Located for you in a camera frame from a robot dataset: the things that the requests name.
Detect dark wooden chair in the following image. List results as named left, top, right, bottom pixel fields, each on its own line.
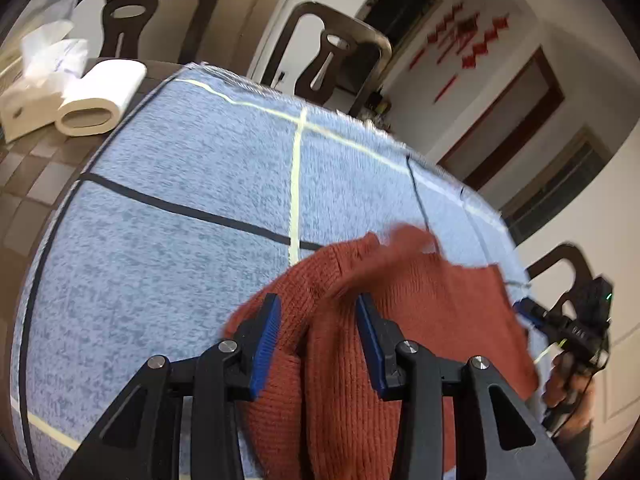
left=526, top=242, right=593, bottom=309
left=76, top=0, right=222, bottom=65
left=260, top=1, right=393, bottom=118

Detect dark wooden chair far centre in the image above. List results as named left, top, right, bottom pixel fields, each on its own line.
left=260, top=1, right=393, bottom=118

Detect blue checked tablecloth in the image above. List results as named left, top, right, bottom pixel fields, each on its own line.
left=10, top=64, right=529, bottom=479

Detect dark wooden chair right side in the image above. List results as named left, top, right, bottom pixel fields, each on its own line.
left=526, top=242, right=593, bottom=309

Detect rust red knit sweater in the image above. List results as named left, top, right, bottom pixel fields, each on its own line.
left=226, top=226, right=542, bottom=479

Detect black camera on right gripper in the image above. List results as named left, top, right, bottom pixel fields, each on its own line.
left=574, top=275, right=613, bottom=332

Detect red Chinese knot decoration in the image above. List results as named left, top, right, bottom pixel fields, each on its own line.
left=407, top=0, right=510, bottom=104

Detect dark wooden chair far left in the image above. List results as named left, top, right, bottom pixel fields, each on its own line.
left=76, top=0, right=222, bottom=65

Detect white paper roll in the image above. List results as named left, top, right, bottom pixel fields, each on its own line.
left=54, top=58, right=148, bottom=136

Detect person's right hand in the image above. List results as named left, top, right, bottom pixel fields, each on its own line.
left=542, top=352, right=596, bottom=439

